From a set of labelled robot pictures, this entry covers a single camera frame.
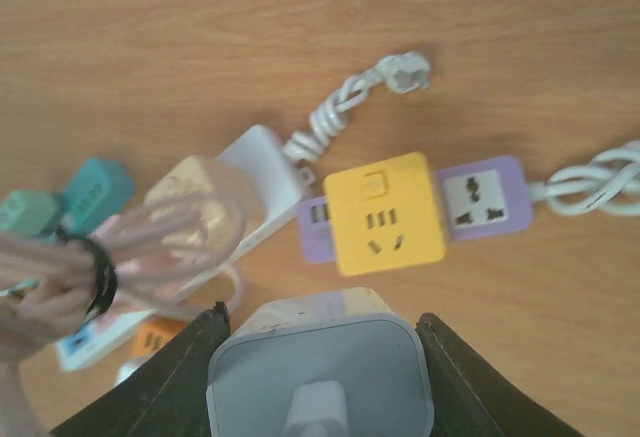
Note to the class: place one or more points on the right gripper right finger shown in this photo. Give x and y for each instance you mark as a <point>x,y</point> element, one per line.
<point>471,398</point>

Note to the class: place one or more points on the green wall charger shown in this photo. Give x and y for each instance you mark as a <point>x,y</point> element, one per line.
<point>30,213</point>

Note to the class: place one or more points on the yellow cube socket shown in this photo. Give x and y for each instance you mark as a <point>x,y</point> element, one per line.
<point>385,215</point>

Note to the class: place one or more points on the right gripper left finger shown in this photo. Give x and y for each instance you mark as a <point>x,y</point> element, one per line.
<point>163,397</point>

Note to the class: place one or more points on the beige cube socket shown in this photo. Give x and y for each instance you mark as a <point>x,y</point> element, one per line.
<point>199,174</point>

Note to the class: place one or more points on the long white power strip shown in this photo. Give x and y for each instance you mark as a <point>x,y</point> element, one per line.
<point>272,163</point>

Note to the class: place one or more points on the orange power strip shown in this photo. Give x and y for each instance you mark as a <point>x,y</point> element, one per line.
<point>154,334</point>

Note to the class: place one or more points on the teal power strip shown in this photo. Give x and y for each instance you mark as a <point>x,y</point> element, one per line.
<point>99,189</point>

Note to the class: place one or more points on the purple power strip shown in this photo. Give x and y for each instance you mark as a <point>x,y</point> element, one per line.
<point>482,199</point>

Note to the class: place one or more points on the white wall charger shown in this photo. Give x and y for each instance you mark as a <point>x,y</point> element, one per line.
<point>340,363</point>

